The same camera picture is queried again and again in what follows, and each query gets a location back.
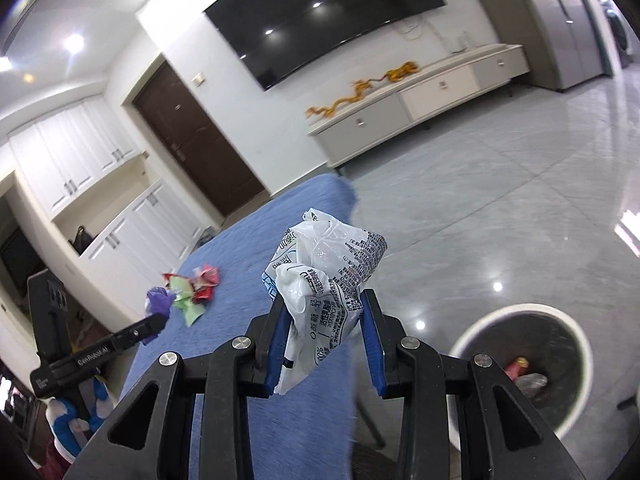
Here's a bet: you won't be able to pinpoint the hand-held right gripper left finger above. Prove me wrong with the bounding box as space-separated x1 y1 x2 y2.
62 296 293 480

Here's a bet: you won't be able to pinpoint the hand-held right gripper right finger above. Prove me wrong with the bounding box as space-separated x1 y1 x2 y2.
360 288 565 480

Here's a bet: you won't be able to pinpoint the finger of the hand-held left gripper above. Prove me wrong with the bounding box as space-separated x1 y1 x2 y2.
120 314 167 347

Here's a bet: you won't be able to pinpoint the plain purple wrapper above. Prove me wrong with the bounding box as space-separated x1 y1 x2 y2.
144 286 177 345

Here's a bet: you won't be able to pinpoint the white printed plastic bag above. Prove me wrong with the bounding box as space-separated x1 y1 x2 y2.
261 207 389 395

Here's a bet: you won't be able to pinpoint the long red snack wrapper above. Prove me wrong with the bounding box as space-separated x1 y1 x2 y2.
504 356 531 381

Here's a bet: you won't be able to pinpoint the white round trash bin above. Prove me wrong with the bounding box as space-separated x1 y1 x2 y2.
447 303 596 461

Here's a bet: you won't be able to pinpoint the light green wrapper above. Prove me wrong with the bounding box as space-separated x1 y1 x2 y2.
167 277 206 326

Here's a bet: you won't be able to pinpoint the pink red foil wrapper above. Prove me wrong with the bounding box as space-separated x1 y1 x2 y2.
192 266 221 305

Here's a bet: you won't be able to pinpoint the dark bag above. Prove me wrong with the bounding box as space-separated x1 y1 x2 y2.
74 226 96 256

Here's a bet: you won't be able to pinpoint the white base cabinets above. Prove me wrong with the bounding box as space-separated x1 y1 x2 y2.
80 177 209 301

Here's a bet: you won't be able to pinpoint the blue white plush toy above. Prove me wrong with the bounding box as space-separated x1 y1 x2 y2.
45 375 119 466

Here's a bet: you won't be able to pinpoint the crumpled silver wrapper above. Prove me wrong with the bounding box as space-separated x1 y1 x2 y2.
517 372 549 396

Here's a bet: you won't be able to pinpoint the brown entrance door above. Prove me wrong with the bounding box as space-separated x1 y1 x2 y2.
132 62 266 217

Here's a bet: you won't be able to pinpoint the long golden dragon figurine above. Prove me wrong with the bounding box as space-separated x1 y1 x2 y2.
306 77 382 120

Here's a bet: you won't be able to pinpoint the white television console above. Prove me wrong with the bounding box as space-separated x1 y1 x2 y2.
306 44 532 170

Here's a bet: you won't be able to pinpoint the short golden dragon figurine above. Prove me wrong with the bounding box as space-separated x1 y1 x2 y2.
385 61 420 83

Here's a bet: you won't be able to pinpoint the grey refrigerator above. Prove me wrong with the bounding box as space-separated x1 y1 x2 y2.
515 0 614 92

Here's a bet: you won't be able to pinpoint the washing machine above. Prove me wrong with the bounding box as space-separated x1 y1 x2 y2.
597 0 636 69

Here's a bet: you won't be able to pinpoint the white wall cabinets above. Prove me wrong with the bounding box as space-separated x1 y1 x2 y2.
7 97 139 221

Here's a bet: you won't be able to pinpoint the television cables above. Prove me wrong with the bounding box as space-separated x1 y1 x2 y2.
402 19 453 54

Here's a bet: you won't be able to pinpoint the black wall television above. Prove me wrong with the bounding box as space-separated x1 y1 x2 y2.
204 0 447 92

